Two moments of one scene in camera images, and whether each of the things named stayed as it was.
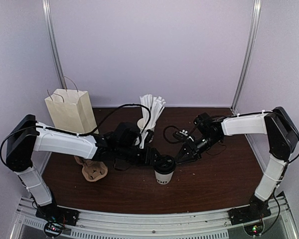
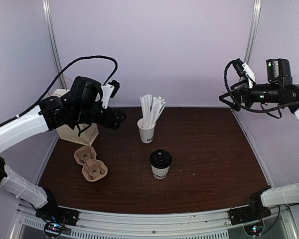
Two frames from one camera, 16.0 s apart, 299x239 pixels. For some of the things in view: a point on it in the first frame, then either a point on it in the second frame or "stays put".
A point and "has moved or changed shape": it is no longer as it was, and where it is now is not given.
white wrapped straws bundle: (152, 108) stays put
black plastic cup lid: (165, 164) has moved or changed shape
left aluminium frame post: (46, 5) stays put
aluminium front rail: (213, 224) stays put
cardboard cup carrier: (92, 171) stays put
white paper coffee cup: (163, 179) → (160, 173)
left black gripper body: (135, 159) → (106, 121)
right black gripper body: (202, 147) → (250, 100)
